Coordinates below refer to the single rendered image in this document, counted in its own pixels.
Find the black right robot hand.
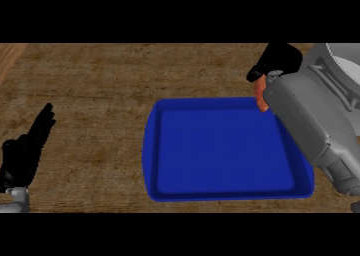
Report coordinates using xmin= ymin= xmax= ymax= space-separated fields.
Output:
xmin=245 ymin=42 xmax=304 ymax=83

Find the orange sweet potato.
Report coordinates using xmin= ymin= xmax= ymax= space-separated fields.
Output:
xmin=252 ymin=73 xmax=271 ymax=113

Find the blue rectangular tray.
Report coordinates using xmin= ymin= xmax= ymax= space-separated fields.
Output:
xmin=140 ymin=96 xmax=315 ymax=203

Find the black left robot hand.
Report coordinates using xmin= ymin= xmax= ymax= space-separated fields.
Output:
xmin=0 ymin=102 xmax=57 ymax=195

